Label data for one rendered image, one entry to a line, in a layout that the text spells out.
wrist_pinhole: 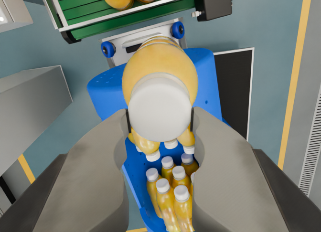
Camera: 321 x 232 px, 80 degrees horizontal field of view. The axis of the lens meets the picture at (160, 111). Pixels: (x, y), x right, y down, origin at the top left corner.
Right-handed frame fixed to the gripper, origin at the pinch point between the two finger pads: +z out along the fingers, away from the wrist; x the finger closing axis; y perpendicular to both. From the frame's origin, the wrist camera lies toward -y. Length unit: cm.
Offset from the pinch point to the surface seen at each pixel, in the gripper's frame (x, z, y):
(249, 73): 65, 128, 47
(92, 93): -13.1, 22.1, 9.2
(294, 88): 114, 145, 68
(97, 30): -19, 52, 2
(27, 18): -30.4, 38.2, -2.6
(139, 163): -8, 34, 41
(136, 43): -5.9, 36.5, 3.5
